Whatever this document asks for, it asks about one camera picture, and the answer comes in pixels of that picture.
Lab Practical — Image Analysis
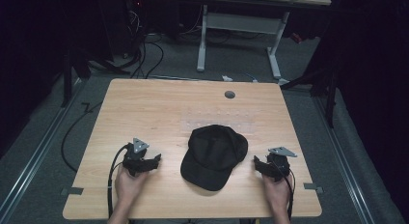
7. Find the clear plastic sheet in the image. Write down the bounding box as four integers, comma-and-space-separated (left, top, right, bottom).
179, 108, 260, 133

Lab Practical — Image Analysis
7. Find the bundle of black cables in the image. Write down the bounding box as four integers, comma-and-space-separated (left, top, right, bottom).
123, 8, 166, 80

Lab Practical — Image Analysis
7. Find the black stand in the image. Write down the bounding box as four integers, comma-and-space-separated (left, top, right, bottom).
60, 48, 93, 109

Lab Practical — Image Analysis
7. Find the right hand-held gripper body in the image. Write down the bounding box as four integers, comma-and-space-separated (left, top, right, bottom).
265, 146, 299, 182

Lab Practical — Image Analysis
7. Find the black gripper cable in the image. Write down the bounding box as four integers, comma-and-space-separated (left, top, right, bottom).
106, 144, 130, 220
271, 160, 296, 221

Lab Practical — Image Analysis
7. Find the black tripod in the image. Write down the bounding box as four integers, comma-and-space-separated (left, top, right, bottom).
279, 53, 341, 129

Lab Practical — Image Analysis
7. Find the metal floor rail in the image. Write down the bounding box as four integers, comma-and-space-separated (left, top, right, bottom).
0, 78, 89, 220
312, 95, 376, 224

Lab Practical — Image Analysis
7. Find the black floor cable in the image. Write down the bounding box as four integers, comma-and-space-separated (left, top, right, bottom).
60, 100, 104, 174

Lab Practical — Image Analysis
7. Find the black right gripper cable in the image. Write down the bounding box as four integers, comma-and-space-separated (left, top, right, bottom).
271, 160, 296, 221

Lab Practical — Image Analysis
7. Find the person's left hand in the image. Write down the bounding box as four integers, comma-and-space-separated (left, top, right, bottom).
114, 166, 150, 207

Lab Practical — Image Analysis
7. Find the desk with white legs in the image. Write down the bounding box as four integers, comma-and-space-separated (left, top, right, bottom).
121, 0, 333, 87

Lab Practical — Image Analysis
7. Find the grey tape strip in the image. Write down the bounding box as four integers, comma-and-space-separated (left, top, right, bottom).
60, 186, 85, 197
303, 182, 324, 195

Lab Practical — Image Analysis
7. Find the person's right hand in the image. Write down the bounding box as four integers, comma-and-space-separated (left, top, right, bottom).
261, 173, 294, 213

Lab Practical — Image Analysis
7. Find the black baseball cap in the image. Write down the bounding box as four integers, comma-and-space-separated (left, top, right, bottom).
179, 124, 250, 192

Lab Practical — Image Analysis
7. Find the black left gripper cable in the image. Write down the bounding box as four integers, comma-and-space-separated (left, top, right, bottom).
106, 144, 130, 220

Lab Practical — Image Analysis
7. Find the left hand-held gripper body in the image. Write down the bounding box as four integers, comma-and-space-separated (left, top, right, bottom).
123, 137, 154, 178

